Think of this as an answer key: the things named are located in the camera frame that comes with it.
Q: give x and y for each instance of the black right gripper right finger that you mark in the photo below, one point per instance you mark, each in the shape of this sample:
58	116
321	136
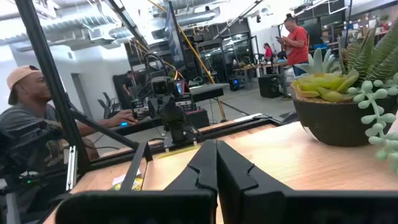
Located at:
230	180

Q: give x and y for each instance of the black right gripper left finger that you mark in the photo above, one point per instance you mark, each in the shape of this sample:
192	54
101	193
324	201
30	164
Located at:
202	174

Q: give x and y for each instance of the yellow crayon box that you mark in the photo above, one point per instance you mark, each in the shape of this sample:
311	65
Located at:
136	184

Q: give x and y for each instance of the white sticky note pad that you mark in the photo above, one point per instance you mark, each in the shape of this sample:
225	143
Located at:
119	180

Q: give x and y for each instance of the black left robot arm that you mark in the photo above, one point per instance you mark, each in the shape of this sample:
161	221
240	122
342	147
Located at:
178	133

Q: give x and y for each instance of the black side desk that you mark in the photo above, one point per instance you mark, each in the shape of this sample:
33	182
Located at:
143	128

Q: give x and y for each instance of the black equipment case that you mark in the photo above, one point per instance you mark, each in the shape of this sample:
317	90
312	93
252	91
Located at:
199	119

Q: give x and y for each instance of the person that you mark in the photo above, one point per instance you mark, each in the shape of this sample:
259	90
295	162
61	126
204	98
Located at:
268	52
297	46
28	130
127	84

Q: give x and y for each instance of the black background table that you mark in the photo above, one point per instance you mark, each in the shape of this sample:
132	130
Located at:
205	90

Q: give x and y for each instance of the black computer mouse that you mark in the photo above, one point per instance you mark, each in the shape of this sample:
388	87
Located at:
124	124

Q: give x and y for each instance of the wooden riser shelf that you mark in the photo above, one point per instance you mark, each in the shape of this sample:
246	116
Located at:
280	161

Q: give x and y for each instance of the black office chair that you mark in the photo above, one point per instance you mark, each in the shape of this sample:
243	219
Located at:
109	107

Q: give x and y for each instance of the yellow pole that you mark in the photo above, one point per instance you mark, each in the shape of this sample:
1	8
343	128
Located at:
199	59

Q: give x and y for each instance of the black speaker cabinet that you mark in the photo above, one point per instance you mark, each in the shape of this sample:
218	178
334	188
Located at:
269	86

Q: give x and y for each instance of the wooden background table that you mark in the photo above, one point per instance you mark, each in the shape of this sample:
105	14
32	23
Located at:
264	66

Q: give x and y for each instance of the succulent plant in black pot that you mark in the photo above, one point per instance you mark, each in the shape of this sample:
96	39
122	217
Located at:
335	124

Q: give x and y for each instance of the black aluminium table frame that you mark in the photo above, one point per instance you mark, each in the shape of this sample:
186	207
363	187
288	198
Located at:
59	102

